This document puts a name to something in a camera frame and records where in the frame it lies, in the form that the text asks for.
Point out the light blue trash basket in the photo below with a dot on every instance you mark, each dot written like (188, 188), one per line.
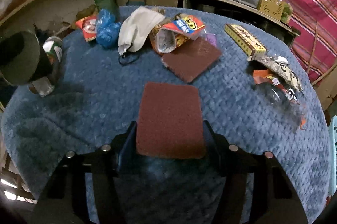
(333, 148)

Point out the silver black snack bag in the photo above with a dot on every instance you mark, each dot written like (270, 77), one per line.
(280, 69)

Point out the purple plastic package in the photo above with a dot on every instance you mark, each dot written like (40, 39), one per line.
(211, 38)

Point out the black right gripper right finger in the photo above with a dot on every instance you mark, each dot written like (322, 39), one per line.
(274, 199)

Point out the small red snack packet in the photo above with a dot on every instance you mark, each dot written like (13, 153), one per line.
(88, 27)

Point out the green white can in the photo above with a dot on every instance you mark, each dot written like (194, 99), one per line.
(47, 72)

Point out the blue crumpled plastic bag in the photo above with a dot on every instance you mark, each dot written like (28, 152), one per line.
(107, 29)

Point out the green vegetable bunch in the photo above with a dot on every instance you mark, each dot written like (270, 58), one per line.
(286, 13)

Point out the red blue snack bag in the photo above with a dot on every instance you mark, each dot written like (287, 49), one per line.
(171, 33)

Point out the blue knitted table cloth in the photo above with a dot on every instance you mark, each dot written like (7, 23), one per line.
(96, 99)

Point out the yellow red spice box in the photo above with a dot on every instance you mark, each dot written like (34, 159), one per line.
(245, 40)

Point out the orange clear snack wrapper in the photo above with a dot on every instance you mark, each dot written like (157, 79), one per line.
(283, 95)

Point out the wooden side table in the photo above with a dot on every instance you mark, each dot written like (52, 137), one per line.
(244, 13)

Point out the yellow chopstick holder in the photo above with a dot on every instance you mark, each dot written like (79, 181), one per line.
(272, 8)

